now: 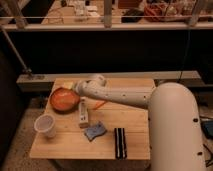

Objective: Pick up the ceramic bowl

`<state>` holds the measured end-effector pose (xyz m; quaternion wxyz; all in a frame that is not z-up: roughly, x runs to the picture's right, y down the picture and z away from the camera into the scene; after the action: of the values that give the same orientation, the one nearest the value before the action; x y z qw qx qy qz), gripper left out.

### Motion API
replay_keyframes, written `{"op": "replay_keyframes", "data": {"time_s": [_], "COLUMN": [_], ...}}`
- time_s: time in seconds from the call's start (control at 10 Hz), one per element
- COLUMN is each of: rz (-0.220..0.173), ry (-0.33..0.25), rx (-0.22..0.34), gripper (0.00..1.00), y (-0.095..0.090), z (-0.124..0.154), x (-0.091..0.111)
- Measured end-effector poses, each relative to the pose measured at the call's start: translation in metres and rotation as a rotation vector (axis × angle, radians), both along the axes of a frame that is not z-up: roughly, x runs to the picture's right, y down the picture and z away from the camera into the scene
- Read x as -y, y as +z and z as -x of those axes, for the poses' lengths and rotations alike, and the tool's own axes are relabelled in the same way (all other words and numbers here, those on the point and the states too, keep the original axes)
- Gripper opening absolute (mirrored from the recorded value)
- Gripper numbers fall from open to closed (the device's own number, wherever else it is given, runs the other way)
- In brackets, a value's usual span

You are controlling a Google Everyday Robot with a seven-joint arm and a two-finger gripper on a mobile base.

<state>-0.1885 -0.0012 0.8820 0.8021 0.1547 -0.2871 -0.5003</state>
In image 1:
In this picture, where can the orange ceramic bowl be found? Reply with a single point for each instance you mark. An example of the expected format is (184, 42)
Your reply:
(63, 99)

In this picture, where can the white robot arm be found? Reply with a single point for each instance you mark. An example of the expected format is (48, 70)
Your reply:
(174, 125)

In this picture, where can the orange carrot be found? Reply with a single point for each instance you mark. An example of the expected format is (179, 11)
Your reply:
(99, 104)

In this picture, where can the white tube on box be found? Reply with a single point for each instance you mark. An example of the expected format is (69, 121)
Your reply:
(83, 114)

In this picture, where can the blue cloth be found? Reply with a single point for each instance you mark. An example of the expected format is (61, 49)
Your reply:
(94, 131)

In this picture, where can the wooden table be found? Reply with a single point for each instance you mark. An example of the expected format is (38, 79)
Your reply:
(71, 143)

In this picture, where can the black striped rectangular object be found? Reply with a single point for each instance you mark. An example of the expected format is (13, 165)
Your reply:
(120, 143)

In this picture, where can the clear plastic cup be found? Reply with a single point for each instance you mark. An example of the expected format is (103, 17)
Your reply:
(45, 124)

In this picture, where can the metal diagonal pole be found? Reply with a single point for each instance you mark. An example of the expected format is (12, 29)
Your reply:
(26, 69)

